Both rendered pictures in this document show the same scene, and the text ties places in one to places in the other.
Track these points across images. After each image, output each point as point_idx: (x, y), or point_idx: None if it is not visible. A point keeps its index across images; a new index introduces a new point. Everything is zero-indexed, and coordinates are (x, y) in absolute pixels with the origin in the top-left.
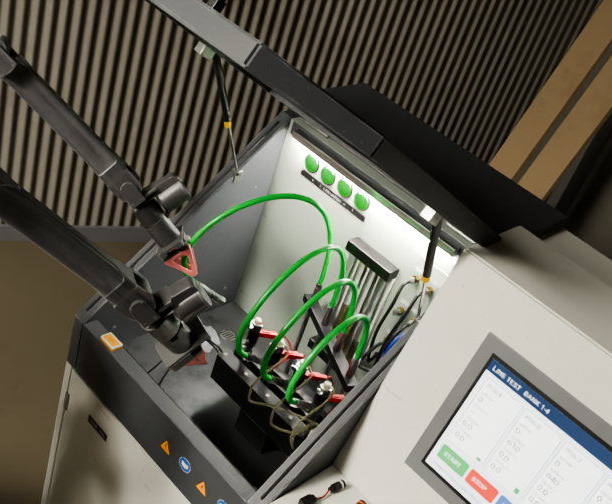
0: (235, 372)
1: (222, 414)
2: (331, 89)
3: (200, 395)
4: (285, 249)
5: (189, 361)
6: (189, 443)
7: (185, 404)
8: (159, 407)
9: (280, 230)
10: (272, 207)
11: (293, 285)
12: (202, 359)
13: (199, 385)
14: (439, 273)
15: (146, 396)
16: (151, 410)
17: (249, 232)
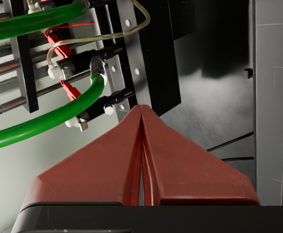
0: (147, 82)
1: (198, 55)
2: None
3: (205, 93)
4: (36, 164)
5: (206, 210)
6: None
7: (228, 94)
8: None
9: (27, 184)
10: (18, 210)
11: (55, 129)
12: (123, 134)
13: (198, 104)
14: None
15: None
16: None
17: None
